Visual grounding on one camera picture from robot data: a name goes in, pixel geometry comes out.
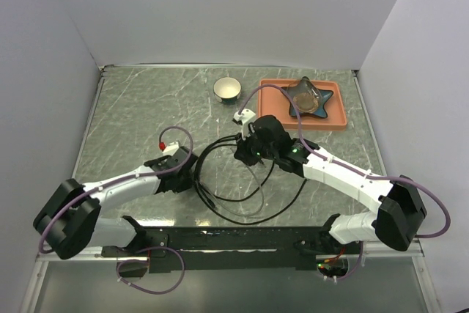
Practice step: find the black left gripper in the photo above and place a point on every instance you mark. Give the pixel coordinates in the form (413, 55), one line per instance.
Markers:
(184, 185)

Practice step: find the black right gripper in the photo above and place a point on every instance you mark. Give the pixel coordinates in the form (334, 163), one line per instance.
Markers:
(242, 152)

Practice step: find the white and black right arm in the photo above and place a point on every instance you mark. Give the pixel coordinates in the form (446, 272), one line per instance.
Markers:
(395, 210)

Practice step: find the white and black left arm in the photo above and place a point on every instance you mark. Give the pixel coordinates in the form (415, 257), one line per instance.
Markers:
(71, 219)

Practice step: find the salmon pink tray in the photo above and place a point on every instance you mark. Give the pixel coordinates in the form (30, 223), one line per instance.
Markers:
(272, 102)

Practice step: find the dark blue star dish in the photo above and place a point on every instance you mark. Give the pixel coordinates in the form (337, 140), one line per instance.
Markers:
(320, 113)

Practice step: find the clear glass bowl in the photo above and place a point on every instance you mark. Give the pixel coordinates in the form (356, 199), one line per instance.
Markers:
(305, 95)

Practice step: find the small white teal bowl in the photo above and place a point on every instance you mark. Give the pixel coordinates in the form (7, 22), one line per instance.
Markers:
(227, 90)

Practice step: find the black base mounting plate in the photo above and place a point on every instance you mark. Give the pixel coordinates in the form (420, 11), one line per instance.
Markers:
(209, 260)

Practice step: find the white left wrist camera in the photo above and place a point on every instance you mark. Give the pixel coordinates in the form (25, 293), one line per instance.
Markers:
(169, 149)

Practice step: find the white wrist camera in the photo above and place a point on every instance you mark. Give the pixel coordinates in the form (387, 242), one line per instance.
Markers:
(244, 119)
(169, 149)

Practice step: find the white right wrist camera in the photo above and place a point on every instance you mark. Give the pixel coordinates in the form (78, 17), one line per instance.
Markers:
(244, 119)

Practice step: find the aluminium frame rail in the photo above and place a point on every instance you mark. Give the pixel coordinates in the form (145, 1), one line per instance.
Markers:
(299, 240)

